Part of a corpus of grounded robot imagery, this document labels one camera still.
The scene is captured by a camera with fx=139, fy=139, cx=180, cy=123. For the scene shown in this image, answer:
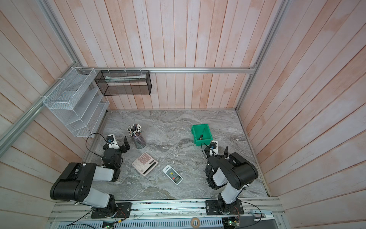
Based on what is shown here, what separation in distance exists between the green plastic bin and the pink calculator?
1.02 feet

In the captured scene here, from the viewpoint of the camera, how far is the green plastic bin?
0.98 metres

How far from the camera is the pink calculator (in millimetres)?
862
